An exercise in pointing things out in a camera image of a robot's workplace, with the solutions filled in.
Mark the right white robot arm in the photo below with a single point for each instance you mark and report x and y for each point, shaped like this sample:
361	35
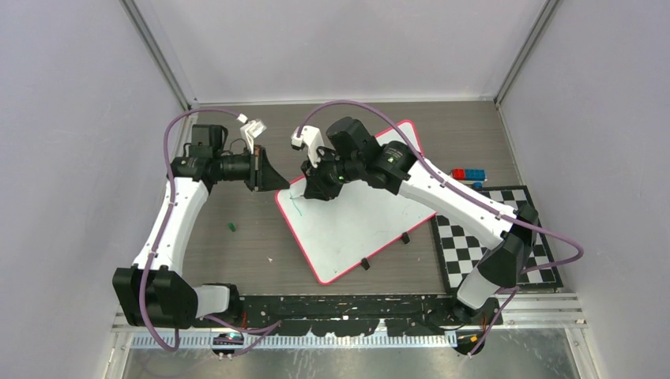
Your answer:
400	169

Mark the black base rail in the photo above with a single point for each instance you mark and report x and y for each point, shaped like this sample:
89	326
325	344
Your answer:
354	315

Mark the pink-framed whiteboard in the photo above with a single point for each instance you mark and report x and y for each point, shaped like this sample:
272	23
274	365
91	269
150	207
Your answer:
336	236

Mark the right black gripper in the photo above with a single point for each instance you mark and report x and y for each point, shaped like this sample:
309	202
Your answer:
317	186

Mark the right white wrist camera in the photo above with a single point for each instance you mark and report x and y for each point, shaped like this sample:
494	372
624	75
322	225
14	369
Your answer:
308	138

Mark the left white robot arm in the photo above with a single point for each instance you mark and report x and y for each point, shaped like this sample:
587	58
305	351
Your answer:
155	277

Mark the slotted cable duct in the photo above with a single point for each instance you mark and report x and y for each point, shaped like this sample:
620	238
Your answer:
212	340

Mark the red blue toy car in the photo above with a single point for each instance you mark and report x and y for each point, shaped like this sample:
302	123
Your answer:
474	178

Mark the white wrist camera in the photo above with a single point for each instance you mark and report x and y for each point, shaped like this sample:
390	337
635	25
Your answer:
308	138
250	130

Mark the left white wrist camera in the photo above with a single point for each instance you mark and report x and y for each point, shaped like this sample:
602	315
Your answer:
250	130

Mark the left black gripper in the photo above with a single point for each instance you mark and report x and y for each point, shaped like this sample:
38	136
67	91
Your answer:
263	176

